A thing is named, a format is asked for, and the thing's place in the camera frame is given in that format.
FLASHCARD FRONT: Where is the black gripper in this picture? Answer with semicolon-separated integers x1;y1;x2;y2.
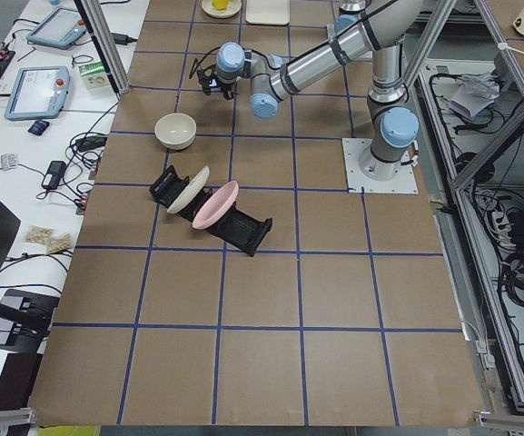
196;64;237;101

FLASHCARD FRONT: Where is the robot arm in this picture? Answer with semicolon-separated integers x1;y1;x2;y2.
189;1;422;164

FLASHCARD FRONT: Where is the white round plate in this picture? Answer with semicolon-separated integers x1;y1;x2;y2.
202;0;242;19

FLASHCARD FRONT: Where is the cream plate in rack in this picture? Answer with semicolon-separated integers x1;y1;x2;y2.
167;165;210;213

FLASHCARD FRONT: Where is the pink plate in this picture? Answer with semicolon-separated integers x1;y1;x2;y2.
192;181;239;230

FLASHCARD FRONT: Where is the black plate rack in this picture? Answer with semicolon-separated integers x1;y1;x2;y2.
149;165;272;256

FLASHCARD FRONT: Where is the white bowl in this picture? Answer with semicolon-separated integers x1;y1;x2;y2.
154;113;196;150

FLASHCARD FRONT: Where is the yellow lemon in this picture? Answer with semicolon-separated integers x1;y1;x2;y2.
212;0;229;11

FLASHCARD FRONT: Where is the white rectangular tray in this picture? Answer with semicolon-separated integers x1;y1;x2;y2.
245;0;290;25

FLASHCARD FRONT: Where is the green white carton box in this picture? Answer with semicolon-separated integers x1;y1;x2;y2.
78;62;109;90

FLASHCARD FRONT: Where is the blue teach pendant far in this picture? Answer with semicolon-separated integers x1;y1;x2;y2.
26;7;86;49

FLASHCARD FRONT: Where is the blue teach pendant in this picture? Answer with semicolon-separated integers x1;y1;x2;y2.
26;7;86;49
5;65;71;121

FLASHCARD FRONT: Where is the blue teach pendant near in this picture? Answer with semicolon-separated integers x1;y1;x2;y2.
5;65;71;121

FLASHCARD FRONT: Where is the black power adapter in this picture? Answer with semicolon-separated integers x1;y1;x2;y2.
41;161;67;191

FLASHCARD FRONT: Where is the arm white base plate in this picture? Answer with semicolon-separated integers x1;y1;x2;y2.
341;138;419;194

